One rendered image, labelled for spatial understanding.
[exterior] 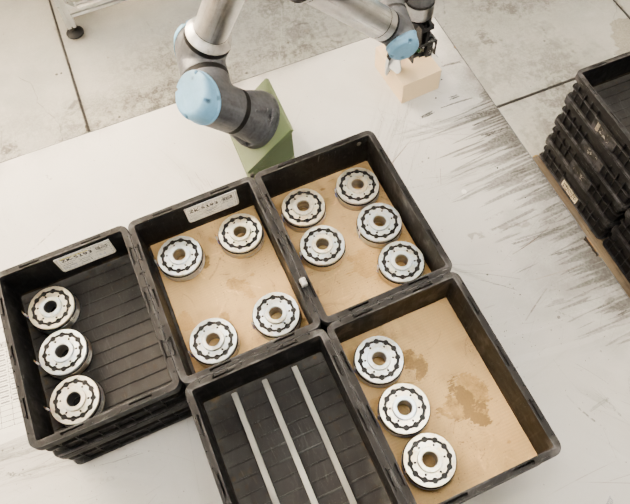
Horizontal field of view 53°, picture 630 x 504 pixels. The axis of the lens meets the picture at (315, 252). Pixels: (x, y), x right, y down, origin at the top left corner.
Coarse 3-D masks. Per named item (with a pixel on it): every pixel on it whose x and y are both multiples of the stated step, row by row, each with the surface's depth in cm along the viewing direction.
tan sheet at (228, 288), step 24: (216, 240) 148; (264, 240) 148; (216, 264) 146; (240, 264) 145; (264, 264) 145; (168, 288) 143; (192, 288) 143; (216, 288) 143; (240, 288) 143; (264, 288) 142; (288, 288) 142; (192, 312) 140; (216, 312) 140; (240, 312) 140; (240, 336) 138; (192, 360) 136
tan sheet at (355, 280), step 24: (288, 192) 153; (384, 192) 152; (336, 216) 150; (360, 240) 147; (408, 240) 146; (360, 264) 144; (336, 288) 142; (360, 288) 141; (384, 288) 141; (336, 312) 139
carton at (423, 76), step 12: (384, 48) 180; (384, 60) 178; (408, 60) 178; (420, 60) 177; (432, 60) 177; (384, 72) 182; (408, 72) 176; (420, 72) 175; (432, 72) 175; (396, 84) 178; (408, 84) 174; (420, 84) 177; (432, 84) 179; (396, 96) 181; (408, 96) 179
